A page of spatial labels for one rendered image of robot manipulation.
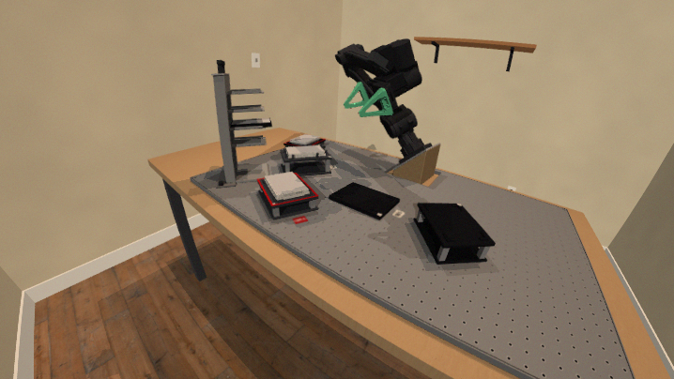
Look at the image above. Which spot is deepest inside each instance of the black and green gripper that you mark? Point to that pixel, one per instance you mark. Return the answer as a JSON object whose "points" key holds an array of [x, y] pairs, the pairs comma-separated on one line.
{"points": [[383, 96]]}

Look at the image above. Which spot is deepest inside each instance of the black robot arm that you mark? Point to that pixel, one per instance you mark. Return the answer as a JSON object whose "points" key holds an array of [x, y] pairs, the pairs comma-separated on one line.
{"points": [[403, 71]]}

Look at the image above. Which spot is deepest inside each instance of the grey slotted rack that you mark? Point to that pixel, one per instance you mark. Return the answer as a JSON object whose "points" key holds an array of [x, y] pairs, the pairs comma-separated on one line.
{"points": [[241, 173]]}

